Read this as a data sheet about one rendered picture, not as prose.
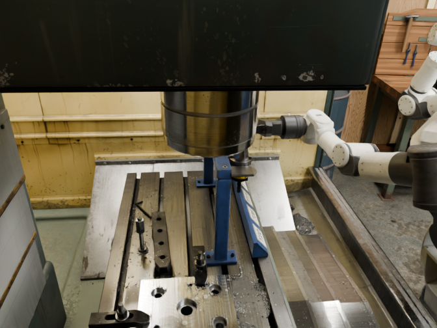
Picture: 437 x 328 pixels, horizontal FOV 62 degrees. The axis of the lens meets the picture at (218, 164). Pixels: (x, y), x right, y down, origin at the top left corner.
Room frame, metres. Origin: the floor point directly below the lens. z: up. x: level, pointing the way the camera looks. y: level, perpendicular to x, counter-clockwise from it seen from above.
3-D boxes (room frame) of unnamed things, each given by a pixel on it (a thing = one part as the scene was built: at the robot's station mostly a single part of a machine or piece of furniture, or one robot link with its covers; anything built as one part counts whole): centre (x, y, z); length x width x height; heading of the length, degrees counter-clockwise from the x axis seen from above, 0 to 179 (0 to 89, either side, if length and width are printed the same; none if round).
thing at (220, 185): (0.86, -0.02, 1.05); 0.10 x 0.05 x 0.30; 97
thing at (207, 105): (0.58, 0.02, 1.50); 0.16 x 0.16 x 0.12
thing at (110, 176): (1.22, 0.10, 0.75); 0.89 x 0.70 x 0.26; 97
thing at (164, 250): (0.88, 0.17, 0.93); 0.26 x 0.05 x 0.06; 12
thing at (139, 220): (0.89, 0.23, 0.96); 0.03 x 0.03 x 0.13
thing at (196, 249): (0.73, 0.04, 0.97); 0.13 x 0.03 x 0.15; 7
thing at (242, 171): (0.87, -0.07, 1.21); 0.07 x 0.05 x 0.01; 97
